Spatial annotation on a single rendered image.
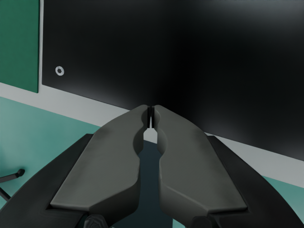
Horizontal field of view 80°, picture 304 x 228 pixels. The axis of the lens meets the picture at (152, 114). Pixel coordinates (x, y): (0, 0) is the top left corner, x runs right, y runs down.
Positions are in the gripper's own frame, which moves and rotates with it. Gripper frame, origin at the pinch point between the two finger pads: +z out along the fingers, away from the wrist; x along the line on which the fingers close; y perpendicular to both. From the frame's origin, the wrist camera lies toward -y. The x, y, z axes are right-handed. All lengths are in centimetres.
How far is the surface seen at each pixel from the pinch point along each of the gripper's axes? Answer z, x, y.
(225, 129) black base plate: 3.2, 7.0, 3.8
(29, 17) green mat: 10.0, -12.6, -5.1
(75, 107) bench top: 8.0, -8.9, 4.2
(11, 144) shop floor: 86, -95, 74
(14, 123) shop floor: 88, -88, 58
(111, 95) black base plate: 5.4, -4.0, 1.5
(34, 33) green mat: 9.7, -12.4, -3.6
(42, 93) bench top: 8.8, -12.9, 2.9
